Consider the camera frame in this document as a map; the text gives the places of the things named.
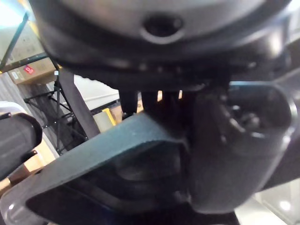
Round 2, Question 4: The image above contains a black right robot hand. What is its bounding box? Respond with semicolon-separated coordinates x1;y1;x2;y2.
0;112;43;181

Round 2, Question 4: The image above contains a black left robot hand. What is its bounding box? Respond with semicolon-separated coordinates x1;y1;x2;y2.
30;0;300;211

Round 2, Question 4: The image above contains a black sole-shaped plastic housing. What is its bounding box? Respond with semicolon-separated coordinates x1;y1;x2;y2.
0;113;193;225

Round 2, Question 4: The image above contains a black folding cot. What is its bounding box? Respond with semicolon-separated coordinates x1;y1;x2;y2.
24;69;99;155

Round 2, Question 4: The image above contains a cardboard box with red label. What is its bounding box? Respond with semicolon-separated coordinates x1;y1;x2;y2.
8;58;59;85

